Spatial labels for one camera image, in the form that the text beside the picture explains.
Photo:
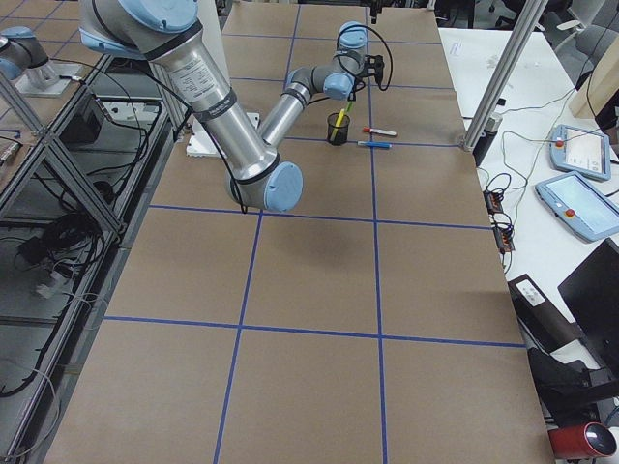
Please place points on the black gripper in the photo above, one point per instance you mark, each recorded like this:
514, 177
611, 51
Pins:
354, 86

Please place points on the red capped white marker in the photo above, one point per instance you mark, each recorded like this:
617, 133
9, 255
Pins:
389, 133

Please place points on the blue marker pen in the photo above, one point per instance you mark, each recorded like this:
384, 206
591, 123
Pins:
375, 144

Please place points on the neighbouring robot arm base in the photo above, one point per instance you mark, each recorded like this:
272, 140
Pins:
26, 64

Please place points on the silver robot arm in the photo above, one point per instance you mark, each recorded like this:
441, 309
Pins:
169, 34

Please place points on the black mesh pen cup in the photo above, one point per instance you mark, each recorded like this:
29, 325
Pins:
337, 128

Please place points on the orange usb hub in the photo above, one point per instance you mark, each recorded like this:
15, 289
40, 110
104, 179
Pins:
493, 201

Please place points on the far teach pendant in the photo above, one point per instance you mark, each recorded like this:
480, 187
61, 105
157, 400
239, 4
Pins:
584, 151

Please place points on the teach pendant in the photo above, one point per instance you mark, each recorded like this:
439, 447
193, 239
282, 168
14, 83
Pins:
580, 206
584, 151

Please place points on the brown paper table mat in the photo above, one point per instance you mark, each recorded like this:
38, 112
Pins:
371, 324

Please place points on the near teach pendant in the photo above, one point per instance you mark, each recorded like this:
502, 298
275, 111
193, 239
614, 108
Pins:
580, 206

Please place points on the black monitor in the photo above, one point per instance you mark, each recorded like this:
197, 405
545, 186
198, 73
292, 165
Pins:
591, 294

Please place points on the red cylinder speaker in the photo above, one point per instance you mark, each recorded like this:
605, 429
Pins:
582, 441

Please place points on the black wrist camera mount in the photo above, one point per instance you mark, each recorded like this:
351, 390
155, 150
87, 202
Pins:
374, 68

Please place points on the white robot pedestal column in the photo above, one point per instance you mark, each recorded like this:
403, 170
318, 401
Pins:
223, 127

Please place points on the aluminium frame post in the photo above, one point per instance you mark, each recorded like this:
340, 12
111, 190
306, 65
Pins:
531, 12

